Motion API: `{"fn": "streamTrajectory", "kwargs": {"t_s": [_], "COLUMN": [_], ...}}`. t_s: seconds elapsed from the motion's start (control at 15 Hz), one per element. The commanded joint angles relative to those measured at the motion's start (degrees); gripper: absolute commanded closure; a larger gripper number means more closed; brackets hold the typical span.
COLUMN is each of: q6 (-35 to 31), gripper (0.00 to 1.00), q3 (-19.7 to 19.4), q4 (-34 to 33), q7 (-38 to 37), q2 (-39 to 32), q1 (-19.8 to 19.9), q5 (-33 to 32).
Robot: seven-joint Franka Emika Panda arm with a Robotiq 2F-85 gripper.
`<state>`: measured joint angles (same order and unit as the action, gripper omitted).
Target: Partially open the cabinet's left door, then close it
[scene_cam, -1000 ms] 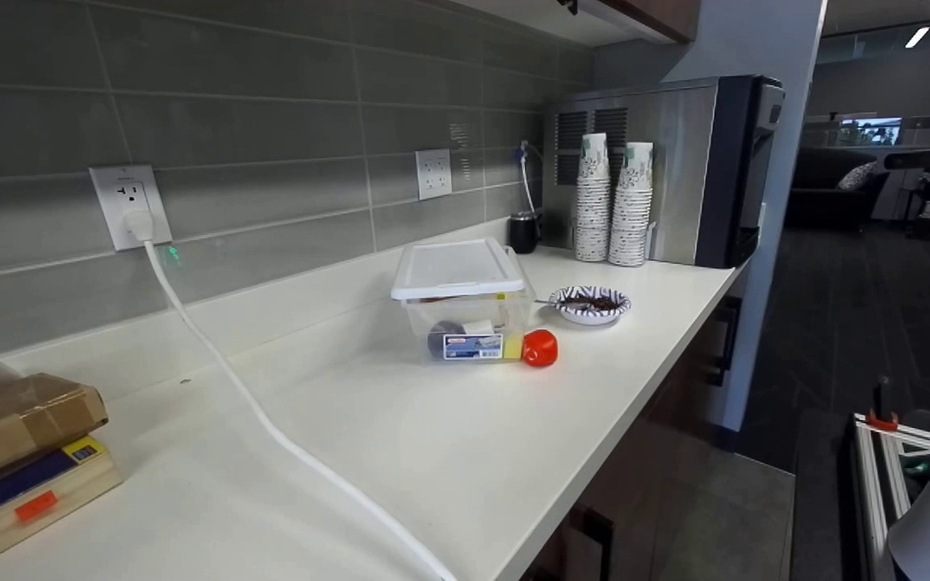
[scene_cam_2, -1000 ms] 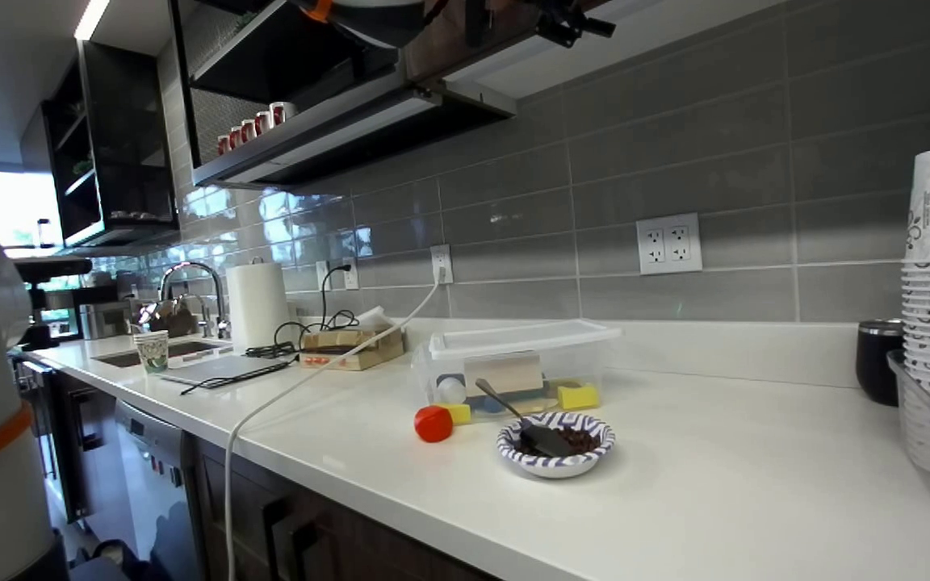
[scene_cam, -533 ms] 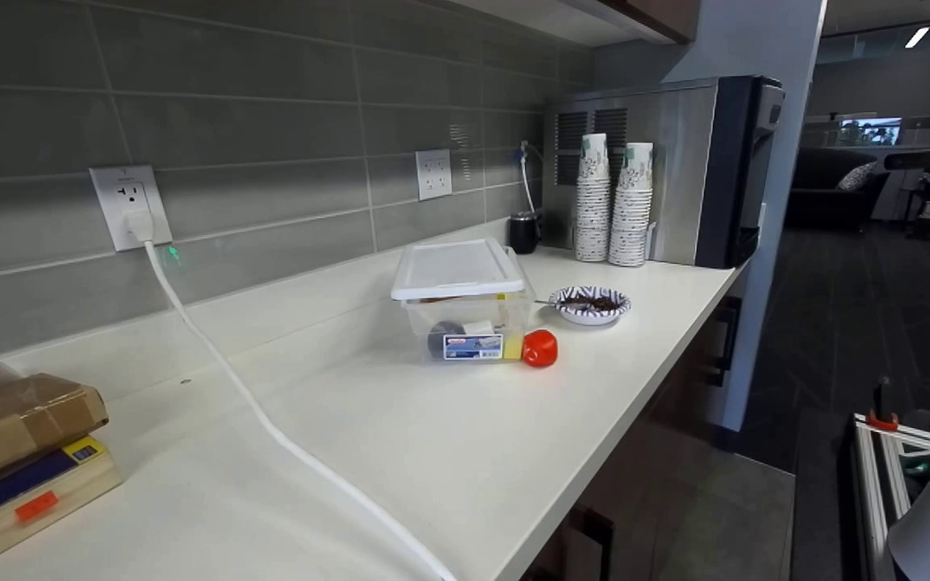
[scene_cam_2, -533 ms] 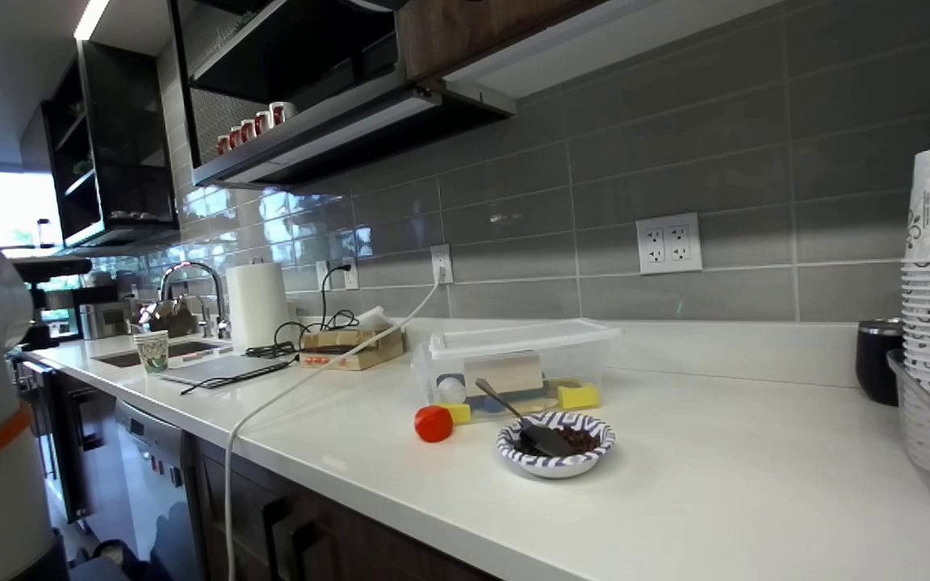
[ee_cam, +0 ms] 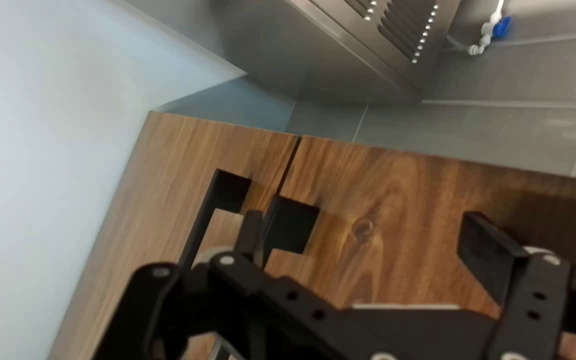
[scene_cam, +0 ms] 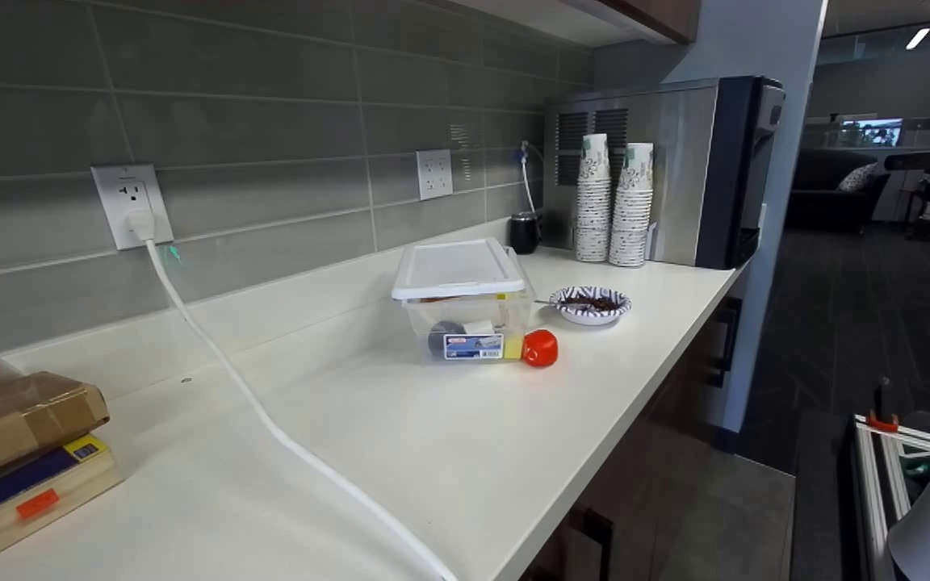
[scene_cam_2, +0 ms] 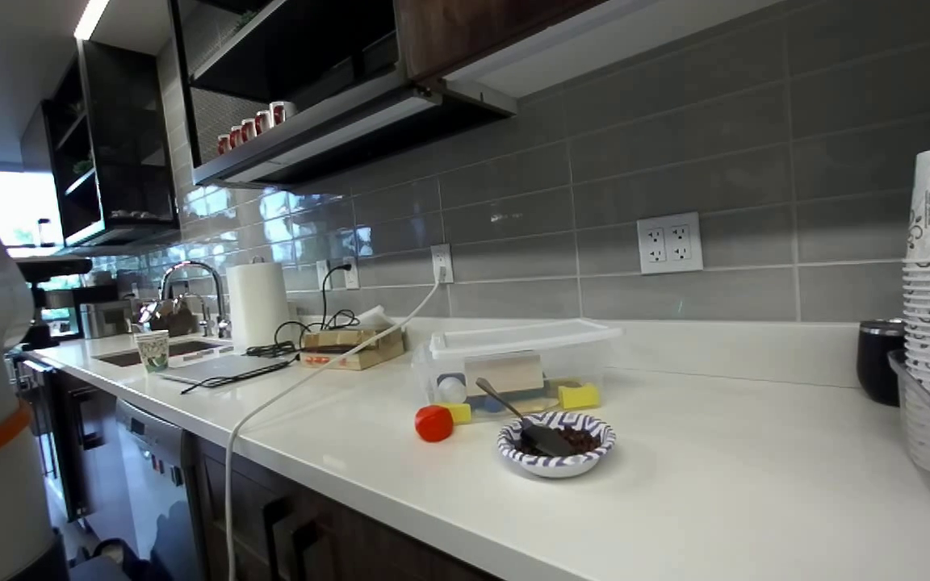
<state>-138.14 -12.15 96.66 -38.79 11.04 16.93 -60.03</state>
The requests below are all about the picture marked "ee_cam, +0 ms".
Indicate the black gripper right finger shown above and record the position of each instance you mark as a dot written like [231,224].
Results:
[531,287]

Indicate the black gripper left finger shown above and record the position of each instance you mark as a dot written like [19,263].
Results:
[280,301]

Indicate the stainless range hood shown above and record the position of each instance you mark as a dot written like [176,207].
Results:
[300,40]

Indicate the white blue wall fitting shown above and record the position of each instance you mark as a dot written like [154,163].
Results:
[499,29]

